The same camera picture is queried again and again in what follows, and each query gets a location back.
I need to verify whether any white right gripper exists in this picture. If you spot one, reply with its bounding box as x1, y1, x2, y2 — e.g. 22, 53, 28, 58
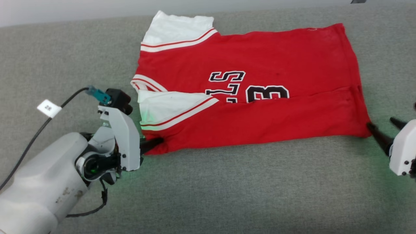
367, 117, 416, 177

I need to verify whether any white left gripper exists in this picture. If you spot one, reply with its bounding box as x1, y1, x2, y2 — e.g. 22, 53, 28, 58
75, 106, 164, 186

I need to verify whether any red and white sports jersey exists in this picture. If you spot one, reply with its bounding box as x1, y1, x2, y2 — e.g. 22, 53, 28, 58
131, 10, 372, 156

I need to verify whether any teal cable connector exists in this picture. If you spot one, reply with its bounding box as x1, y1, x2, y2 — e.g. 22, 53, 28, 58
85, 85, 111, 105

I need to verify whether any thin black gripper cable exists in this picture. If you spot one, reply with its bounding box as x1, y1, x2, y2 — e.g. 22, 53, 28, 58
66, 179, 108, 218

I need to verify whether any white cable label tag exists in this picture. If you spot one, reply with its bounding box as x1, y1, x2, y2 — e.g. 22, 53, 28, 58
37, 99, 62, 118

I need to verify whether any thick black camera cable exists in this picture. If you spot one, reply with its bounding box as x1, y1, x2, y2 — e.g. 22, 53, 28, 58
0, 87, 90, 190

